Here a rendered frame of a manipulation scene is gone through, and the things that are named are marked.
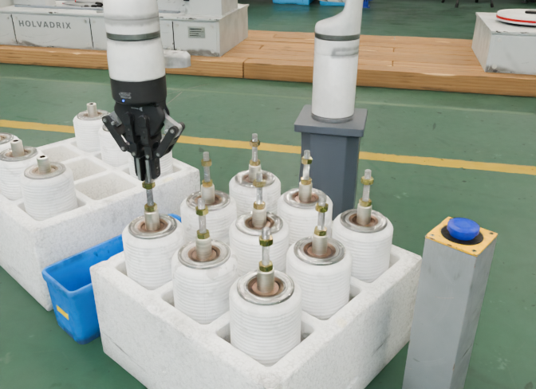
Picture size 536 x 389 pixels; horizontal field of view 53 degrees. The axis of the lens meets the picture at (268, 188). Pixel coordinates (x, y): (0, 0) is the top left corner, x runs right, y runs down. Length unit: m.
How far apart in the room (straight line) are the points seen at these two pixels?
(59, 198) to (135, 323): 0.33
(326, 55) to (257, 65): 1.55
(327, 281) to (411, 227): 0.66
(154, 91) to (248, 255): 0.28
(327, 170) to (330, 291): 0.45
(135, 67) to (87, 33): 2.32
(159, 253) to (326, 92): 0.51
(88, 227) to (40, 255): 0.10
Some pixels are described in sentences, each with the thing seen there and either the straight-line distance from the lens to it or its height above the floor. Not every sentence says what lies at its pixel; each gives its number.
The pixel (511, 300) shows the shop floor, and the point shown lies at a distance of 1.21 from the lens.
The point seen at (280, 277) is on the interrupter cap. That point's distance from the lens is 0.73.
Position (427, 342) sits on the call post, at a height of 0.15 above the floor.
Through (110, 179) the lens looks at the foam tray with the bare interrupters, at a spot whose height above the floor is 0.16.
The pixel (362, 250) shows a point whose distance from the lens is 0.85.
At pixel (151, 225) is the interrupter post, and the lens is 0.85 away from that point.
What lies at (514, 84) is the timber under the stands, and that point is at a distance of 2.65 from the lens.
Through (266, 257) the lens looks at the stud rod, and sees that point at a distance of 0.69.
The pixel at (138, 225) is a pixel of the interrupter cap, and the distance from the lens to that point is 0.87.
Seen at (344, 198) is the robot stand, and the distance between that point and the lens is 1.21.
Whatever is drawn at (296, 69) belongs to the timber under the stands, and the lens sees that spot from 2.62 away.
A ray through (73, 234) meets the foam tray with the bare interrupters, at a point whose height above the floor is 0.14.
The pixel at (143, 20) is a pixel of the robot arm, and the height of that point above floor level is 0.57.
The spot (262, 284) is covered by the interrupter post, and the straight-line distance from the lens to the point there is 0.70.
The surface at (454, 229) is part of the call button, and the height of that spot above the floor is 0.33.
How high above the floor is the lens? 0.68
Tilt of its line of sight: 26 degrees down
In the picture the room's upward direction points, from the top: straight up
